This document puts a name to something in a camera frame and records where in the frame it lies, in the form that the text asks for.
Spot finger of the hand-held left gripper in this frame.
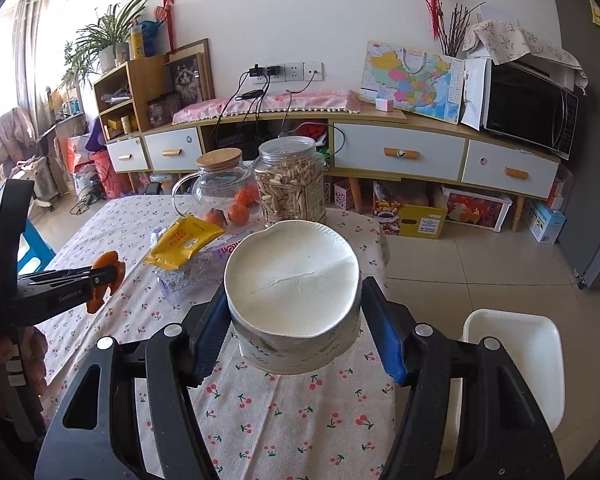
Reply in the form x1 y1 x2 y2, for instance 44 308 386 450
17 265 120 319
27 267 94 284

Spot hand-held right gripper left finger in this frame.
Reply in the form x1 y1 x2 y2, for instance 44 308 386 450
35 296 231 480

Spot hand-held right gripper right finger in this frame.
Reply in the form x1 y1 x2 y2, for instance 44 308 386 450
361 276 566 480

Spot orange peel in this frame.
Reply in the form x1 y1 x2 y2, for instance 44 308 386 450
86 251 126 312

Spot white plastic bin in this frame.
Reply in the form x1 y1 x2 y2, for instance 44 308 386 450
450 308 566 433

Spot person's left hand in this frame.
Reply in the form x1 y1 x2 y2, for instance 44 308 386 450
0 329 49 397

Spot blue plastic stool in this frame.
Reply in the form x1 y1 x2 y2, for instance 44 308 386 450
0 220 56 281

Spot hanging clothes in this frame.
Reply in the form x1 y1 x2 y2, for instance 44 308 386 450
0 107 43 186

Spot yellow snack packet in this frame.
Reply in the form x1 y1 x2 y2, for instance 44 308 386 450
144 216 226 271

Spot orange and white shopping bag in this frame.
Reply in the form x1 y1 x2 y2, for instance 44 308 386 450
67 135 96 173

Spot yellow cartoon cardboard box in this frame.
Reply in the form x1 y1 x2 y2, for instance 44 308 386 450
372 200 448 240

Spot purple bag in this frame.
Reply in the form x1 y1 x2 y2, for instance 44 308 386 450
86 115 111 156

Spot white cabinet drawer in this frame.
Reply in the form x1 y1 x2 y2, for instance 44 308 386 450
106 136 150 173
461 139 561 200
333 122 467 182
145 127 203 172

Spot glass pitcher with bamboo lid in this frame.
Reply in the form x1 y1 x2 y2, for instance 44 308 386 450
172 148 260 238

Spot red gift box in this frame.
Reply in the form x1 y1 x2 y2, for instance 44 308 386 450
442 185 513 233

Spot clear jar of sunflower seeds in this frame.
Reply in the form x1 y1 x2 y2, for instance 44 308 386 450
252 136 327 228

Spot window curtain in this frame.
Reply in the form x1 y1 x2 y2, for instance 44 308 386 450
12 0 46 116

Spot dark glass jar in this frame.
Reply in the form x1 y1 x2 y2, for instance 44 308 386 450
147 92 181 128

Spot wooden shelf unit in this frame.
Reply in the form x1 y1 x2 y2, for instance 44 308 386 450
92 55 168 142

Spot potted spider plant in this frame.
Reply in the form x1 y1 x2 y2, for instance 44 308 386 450
62 0 153 76

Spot blue and white carton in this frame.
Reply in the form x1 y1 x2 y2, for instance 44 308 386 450
524 197 567 245

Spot black electronic box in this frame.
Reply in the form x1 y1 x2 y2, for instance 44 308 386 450
215 122 271 153

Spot framed cat picture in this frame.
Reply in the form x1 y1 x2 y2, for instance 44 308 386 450
164 55 206 106

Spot wooden low cabinet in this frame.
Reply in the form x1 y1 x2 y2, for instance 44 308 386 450
105 107 563 233

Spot blue plastic object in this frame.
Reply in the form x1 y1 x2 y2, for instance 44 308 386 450
142 20 168 56

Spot pink cloth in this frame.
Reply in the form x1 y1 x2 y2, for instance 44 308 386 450
171 89 362 126

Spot colourful map bag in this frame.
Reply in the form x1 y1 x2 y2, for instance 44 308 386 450
358 41 465 125

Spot white paper bag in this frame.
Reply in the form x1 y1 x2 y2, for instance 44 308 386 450
460 57 491 131

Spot black microwave oven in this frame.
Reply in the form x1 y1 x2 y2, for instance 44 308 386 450
481 57 579 160

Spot black plug adapter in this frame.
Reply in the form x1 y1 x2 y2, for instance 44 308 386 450
250 62 286 81

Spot grey refrigerator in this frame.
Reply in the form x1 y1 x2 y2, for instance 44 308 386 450
547 0 600 288

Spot dry twigs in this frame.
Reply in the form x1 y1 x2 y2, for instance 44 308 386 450
437 2 486 56

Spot floral cloth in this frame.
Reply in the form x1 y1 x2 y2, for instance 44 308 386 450
462 20 588 93

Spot red knot hanging decoration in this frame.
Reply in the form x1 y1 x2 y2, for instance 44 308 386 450
425 0 461 41

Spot black cable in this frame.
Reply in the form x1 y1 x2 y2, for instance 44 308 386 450
212 72 271 136

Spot wooden picture frame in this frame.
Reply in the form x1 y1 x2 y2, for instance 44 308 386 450
166 38 216 103

